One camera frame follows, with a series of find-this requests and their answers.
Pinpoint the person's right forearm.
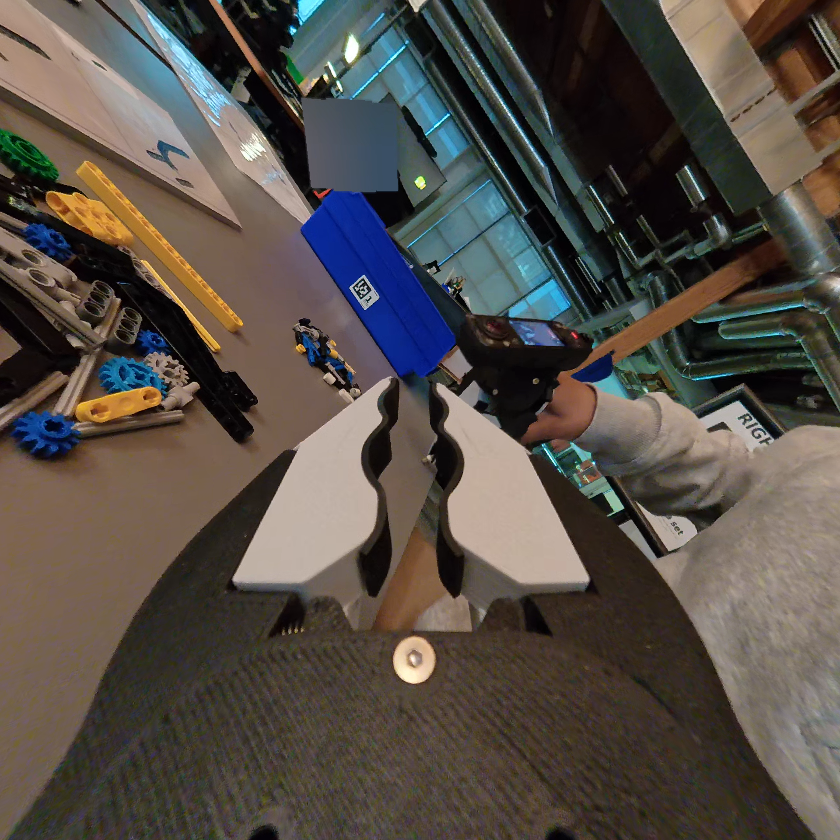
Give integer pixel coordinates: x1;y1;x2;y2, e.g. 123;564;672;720
576;392;729;529

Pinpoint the silver round pipe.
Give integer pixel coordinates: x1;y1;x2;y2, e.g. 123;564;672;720
758;184;840;283

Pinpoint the blue plastic bin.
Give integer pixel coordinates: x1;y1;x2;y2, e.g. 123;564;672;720
301;190;457;379

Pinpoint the black framed sign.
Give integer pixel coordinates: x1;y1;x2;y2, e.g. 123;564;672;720
692;384;786;454
607;476;700;559

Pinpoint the thin yellow lego beam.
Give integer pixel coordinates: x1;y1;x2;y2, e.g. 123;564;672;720
140;259;222;353

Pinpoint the bundle of grey ceiling pipes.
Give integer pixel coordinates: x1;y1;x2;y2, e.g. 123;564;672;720
420;0;605;322

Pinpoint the large grey ventilation duct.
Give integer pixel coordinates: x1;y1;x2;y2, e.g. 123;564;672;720
600;0;840;217

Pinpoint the person's grey hoodie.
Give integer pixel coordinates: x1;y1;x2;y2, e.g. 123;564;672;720
656;425;840;840

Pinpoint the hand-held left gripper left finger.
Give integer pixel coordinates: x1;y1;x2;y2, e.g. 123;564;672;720
231;377;401;630

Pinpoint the large pile of lego parts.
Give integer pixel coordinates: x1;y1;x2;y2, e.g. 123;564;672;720
0;174;259;460

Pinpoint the open instruction booklet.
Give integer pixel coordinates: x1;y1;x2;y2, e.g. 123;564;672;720
0;0;242;229

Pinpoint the long yellow lego beam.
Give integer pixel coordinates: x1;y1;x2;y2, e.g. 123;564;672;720
77;161;245;332

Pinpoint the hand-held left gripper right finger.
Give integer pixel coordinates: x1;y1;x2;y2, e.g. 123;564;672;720
430;382;590;627

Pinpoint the small blue toy car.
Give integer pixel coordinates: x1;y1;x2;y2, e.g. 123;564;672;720
292;318;363;403

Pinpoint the yellow lego plate piece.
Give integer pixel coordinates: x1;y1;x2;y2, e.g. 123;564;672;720
45;190;135;248

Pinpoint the person's right hand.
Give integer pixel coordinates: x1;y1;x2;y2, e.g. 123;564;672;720
521;374;598;448

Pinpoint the green lego gear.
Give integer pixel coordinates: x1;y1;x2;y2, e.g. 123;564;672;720
0;129;60;182

